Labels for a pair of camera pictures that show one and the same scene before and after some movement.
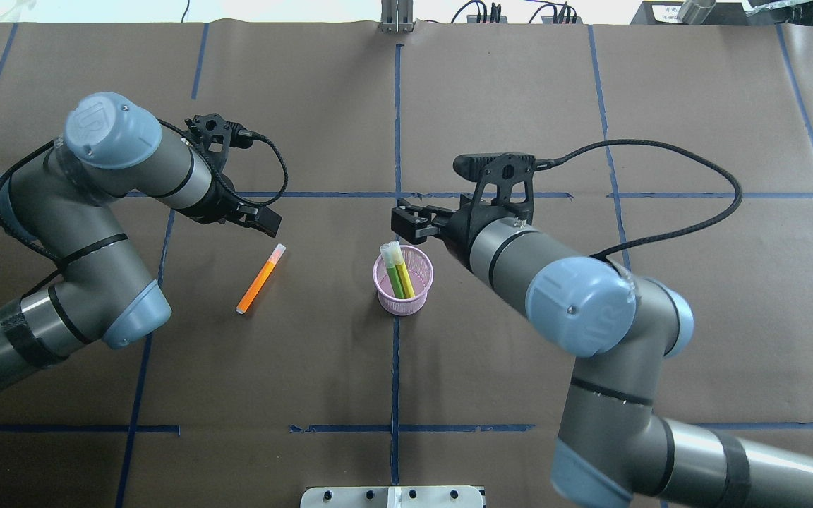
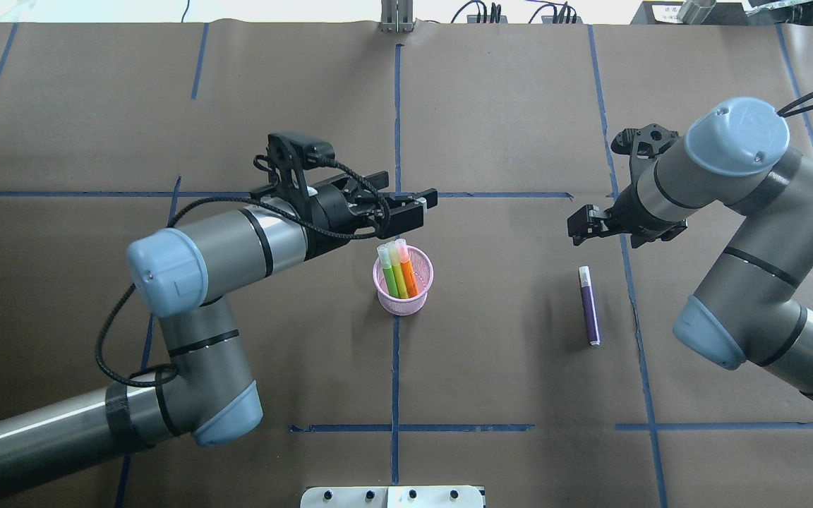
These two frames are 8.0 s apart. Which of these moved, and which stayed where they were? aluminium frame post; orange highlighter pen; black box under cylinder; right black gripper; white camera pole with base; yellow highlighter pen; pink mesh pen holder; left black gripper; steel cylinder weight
Moved: orange highlighter pen; right black gripper; left black gripper
Stayed: aluminium frame post; pink mesh pen holder; black box under cylinder; white camera pole with base; steel cylinder weight; yellow highlighter pen
